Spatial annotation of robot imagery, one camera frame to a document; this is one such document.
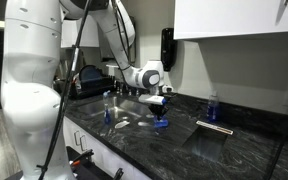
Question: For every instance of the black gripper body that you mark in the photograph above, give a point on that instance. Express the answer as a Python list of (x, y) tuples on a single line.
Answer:
[(158, 110)]

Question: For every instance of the blue sponge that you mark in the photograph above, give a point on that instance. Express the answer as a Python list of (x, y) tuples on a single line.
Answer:
[(161, 123)]

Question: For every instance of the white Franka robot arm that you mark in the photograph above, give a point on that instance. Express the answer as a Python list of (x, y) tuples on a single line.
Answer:
[(30, 100)]

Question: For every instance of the chrome sink faucet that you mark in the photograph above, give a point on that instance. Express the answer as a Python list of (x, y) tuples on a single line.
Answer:
[(124, 89)]

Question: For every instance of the clear dish soap bottle blue liquid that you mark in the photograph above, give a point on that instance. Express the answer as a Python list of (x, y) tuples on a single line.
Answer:
[(107, 111)]

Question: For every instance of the countertop waste chute opening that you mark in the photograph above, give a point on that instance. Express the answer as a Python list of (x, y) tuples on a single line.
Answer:
[(205, 143)]

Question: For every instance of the clear spray bottle blue liquid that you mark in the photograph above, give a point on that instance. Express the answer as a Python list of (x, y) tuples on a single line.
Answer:
[(212, 108)]

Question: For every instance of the stainless steel sink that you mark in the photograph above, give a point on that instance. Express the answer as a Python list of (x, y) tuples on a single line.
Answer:
[(94, 107)]

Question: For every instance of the black clamp with orange tip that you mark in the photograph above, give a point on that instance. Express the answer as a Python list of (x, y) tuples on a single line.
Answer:
[(84, 158)]

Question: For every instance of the stainless paper towel dispenser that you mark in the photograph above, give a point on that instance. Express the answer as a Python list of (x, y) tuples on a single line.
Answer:
[(105, 43)]

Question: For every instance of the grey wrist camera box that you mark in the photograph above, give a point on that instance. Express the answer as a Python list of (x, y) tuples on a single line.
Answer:
[(167, 89)]

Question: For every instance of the black wall soap dispenser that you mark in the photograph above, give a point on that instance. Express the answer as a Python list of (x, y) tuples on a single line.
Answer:
[(168, 50)]

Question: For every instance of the white wall-mounted holder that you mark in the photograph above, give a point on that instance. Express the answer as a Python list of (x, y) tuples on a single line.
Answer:
[(112, 68)]

